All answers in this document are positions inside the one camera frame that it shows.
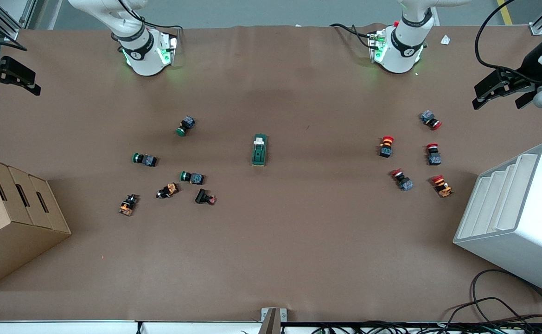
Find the black switch red tip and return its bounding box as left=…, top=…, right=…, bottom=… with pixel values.
left=194, top=188, right=217, bottom=206

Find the black left arm base cable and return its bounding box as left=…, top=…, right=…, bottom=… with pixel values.
left=329, top=22, right=374, bottom=49

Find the grey metal bracket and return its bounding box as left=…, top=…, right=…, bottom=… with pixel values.
left=260, top=307, right=288, bottom=334

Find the white table edge rail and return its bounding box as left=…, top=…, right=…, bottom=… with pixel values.
left=0, top=320, right=263, bottom=334

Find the brown cardboard box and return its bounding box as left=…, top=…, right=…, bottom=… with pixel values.
left=0, top=154, right=72, bottom=292

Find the green push button blue block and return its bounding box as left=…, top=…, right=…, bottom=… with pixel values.
left=176, top=115, right=196, bottom=137
left=179, top=170, right=205, bottom=186
left=132, top=152, right=159, bottom=167

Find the red button orange contact block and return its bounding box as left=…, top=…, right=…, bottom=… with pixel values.
left=431, top=174, right=454, bottom=199

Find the black looped cable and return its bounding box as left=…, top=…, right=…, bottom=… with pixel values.
left=442, top=269, right=542, bottom=334

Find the red mushroom button blue block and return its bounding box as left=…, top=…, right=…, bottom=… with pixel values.
left=420, top=110, right=443, bottom=131
left=389, top=168, right=414, bottom=192
left=426, top=143, right=442, bottom=166

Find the white plastic divided bin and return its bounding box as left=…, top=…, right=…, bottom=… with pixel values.
left=453, top=143, right=542, bottom=298

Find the green load switch white lever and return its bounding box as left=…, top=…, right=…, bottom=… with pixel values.
left=251, top=134, right=268, bottom=167

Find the red button orange striped collar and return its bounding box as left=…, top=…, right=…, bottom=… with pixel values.
left=378, top=135, right=395, bottom=159

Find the brown paper table cover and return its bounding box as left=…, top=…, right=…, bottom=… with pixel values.
left=0, top=23, right=542, bottom=323

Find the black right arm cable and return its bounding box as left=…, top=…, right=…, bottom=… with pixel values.
left=117, top=0, right=184, bottom=31

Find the black switch orange contact block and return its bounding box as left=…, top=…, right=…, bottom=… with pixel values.
left=156, top=182, right=180, bottom=199
left=118, top=193, right=140, bottom=217

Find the black cable bundle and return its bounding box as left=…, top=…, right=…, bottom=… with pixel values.
left=282, top=321, right=542, bottom=334

